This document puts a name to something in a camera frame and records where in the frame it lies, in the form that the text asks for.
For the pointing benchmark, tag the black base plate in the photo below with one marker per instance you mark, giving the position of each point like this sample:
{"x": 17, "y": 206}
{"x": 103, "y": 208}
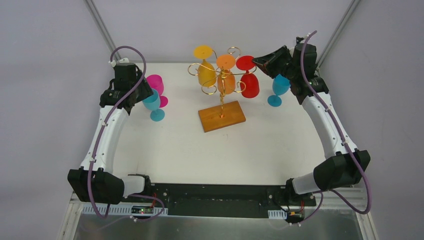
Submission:
{"x": 224, "y": 200}

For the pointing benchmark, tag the yellow wine glass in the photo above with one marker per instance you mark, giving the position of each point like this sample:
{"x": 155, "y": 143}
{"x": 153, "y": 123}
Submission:
{"x": 206, "y": 72}

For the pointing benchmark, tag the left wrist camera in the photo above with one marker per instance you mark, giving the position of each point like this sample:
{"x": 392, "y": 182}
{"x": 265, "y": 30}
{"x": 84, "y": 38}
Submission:
{"x": 113, "y": 63}

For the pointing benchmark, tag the teal wine glass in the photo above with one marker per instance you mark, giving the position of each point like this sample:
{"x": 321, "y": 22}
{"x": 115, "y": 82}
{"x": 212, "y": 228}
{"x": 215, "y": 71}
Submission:
{"x": 153, "y": 103}

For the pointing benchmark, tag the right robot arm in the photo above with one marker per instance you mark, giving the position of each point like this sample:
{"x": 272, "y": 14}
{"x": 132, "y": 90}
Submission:
{"x": 344, "y": 161}

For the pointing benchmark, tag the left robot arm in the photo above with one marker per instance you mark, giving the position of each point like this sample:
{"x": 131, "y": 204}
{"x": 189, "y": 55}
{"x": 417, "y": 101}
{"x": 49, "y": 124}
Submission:
{"x": 94, "y": 179}

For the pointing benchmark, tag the blue wine glass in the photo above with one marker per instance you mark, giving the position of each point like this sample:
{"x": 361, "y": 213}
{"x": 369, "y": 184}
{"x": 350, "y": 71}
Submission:
{"x": 280, "y": 86}

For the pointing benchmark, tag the pink wine glass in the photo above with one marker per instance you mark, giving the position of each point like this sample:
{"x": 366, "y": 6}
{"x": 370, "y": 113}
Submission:
{"x": 156, "y": 82}

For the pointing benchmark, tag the red wine glass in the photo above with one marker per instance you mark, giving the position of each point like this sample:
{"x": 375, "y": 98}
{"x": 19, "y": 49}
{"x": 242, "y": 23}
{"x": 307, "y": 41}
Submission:
{"x": 250, "y": 87}

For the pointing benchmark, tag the orange wine glass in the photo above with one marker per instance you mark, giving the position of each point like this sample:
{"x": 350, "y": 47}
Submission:
{"x": 226, "y": 82}

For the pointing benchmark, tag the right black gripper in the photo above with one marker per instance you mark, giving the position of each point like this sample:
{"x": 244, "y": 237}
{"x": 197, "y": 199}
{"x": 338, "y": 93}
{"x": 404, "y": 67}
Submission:
{"x": 281, "y": 61}

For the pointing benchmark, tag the gold rack with wooden base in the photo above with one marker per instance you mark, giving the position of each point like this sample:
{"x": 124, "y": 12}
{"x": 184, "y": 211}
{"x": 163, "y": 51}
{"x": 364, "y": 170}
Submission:
{"x": 224, "y": 114}

